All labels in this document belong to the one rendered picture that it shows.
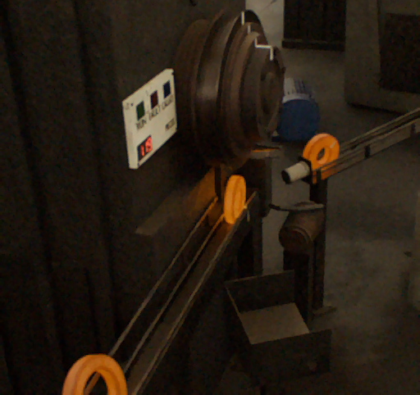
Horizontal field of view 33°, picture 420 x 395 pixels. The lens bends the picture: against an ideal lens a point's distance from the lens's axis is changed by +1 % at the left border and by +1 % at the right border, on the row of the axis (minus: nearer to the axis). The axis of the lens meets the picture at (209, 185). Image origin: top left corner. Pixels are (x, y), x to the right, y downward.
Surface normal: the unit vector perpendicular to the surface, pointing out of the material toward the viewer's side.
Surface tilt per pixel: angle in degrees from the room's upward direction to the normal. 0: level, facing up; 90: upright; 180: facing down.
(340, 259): 0
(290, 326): 5
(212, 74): 59
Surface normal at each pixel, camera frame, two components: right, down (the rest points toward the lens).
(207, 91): -0.36, 0.13
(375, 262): -0.04, -0.89
